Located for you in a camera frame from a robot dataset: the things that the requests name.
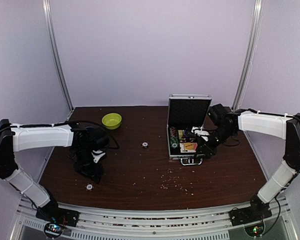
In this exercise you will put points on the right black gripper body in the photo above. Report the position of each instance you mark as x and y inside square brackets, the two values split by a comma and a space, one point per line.
[222, 134]

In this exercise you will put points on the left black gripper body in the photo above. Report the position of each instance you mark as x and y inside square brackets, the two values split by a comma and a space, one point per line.
[84, 163]

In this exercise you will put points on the aluminium poker case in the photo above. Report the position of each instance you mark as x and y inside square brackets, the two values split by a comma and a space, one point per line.
[184, 112]

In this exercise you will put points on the yellow blue card box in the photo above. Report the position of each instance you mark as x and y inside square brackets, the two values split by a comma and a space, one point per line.
[183, 136]

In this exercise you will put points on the green poker chip front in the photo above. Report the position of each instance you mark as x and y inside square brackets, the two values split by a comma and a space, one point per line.
[174, 144]

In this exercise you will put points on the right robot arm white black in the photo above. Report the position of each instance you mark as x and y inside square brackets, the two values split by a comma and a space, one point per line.
[284, 128]

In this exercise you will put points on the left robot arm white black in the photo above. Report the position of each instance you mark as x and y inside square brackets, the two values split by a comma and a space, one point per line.
[18, 137]

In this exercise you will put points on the green bowl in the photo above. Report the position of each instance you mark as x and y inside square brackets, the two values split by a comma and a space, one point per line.
[112, 121]

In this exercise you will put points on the card deck in case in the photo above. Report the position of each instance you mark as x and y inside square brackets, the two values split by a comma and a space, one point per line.
[188, 147]

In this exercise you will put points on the chip row in case left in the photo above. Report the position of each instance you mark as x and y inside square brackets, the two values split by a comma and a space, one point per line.
[173, 134]

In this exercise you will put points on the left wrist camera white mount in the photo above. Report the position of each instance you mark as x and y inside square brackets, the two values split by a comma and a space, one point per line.
[98, 155]

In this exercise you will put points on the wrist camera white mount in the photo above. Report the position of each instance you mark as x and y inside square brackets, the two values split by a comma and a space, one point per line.
[200, 132]
[98, 155]

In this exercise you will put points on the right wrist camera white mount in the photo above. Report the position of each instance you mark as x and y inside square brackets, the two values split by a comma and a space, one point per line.
[200, 132]

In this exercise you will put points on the front aluminium rail base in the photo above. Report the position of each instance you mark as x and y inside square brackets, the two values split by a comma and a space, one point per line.
[212, 223]

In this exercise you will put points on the right aluminium frame post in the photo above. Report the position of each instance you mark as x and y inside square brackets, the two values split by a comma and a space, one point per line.
[250, 50]

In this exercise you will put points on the aluminium frame post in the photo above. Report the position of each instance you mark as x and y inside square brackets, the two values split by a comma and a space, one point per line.
[55, 53]
[250, 50]

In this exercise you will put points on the left aluminium frame post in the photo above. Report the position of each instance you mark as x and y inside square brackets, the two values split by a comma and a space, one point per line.
[55, 53]

